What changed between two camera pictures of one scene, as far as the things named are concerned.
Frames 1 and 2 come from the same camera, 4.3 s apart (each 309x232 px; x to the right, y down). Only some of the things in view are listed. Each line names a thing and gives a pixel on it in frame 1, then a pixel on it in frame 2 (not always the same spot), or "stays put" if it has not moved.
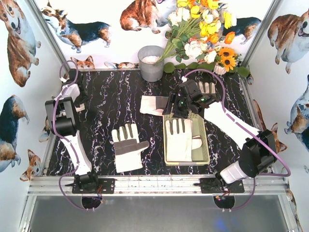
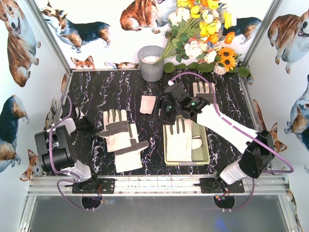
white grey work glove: [128, 148] stays put
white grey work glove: [206, 88] stays put
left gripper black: [74, 79] → [83, 124]
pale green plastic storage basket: [200, 156] stays put
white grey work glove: [179, 145] stays put
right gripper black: [175, 106] → [161, 110]
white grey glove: [81, 108] → [116, 122]
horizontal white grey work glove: [153, 105] stays put
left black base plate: [93, 185] stays put
